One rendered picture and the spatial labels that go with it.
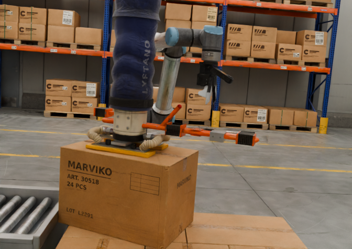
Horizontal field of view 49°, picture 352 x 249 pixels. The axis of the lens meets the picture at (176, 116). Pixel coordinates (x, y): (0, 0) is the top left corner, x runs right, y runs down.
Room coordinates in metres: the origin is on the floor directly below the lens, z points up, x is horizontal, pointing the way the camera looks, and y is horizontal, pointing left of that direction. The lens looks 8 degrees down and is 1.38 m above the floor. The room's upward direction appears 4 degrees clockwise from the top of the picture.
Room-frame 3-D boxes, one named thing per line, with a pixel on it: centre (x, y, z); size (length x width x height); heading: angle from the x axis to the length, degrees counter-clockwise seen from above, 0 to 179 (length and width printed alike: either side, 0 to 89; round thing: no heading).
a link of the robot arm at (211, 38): (1.85, -0.14, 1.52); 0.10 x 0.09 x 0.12; 16
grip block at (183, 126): (1.88, 0.00, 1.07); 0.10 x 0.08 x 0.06; 162
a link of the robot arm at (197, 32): (1.95, -0.10, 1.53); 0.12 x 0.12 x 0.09; 16
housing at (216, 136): (1.82, -0.21, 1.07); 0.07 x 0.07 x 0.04; 72
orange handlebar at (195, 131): (2.01, 0.01, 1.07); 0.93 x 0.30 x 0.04; 72
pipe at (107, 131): (1.96, 0.24, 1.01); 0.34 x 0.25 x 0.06; 72
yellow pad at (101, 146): (1.87, 0.26, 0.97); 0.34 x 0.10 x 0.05; 72
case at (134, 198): (1.95, 0.22, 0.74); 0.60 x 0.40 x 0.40; 68
